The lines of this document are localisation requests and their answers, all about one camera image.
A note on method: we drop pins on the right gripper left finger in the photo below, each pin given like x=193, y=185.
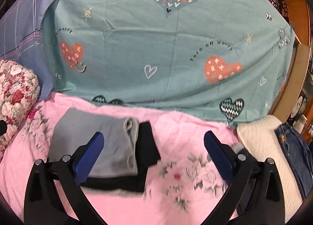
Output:
x=42, y=204

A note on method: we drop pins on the teal heart print pillow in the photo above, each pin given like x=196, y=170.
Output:
x=219, y=60

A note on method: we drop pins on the pink floral bed sheet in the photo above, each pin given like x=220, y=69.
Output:
x=182, y=188

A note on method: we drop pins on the blue denim jeans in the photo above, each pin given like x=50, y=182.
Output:
x=298, y=155

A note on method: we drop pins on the black folded garment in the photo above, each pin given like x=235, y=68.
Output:
x=147, y=155

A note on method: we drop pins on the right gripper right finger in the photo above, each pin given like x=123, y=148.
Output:
x=266, y=203

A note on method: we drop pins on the red white floral quilt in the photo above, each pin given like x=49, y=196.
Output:
x=19, y=92

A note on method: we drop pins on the blue plaid pillow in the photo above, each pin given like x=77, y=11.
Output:
x=21, y=39

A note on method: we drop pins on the white textured pillow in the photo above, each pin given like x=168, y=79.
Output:
x=260, y=141

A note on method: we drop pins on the wooden headboard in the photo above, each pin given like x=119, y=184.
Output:
x=295, y=12

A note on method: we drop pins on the grey-blue pants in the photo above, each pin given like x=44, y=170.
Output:
x=109, y=144

